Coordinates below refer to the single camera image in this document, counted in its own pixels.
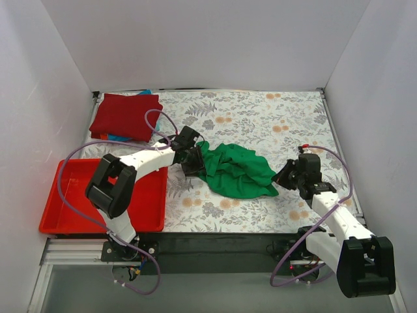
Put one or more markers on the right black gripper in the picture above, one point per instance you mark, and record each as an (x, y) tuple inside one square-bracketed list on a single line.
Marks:
[(289, 174)]

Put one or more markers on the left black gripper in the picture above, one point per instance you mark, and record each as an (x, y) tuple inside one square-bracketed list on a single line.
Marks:
[(195, 160)]

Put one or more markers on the green t shirt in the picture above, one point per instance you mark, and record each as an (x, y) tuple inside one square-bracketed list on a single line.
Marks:
[(236, 172)]

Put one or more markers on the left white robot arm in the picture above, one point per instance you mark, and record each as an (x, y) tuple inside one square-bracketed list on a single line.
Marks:
[(112, 185)]

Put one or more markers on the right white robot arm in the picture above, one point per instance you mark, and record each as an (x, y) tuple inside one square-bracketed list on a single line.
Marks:
[(363, 263)]

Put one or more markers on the floral table cloth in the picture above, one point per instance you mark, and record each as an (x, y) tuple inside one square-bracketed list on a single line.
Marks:
[(274, 125)]

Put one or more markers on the folded blue t shirt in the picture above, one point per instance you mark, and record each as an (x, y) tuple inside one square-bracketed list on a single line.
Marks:
[(123, 137)]

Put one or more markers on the folded dark red t shirt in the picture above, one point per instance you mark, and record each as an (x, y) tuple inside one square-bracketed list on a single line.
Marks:
[(100, 121)]

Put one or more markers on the red plastic tray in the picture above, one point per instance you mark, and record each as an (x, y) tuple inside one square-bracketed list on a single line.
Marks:
[(146, 209)]

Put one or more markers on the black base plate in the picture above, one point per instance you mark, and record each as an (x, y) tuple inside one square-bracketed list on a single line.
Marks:
[(197, 253)]

